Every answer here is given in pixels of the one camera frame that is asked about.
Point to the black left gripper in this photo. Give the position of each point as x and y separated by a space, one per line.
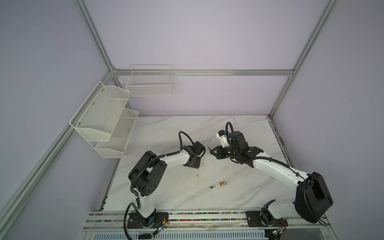
197 165

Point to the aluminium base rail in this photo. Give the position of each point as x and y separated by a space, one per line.
240 224

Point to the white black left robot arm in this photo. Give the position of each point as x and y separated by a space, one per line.
146 175

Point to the white wire basket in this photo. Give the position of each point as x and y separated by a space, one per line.
151 81

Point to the white mesh two-tier shelf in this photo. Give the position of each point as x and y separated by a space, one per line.
105 121

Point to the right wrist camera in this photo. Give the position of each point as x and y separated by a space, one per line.
222 137

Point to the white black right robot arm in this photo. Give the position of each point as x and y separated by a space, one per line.
312 198

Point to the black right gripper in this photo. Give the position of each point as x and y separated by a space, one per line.
219 156

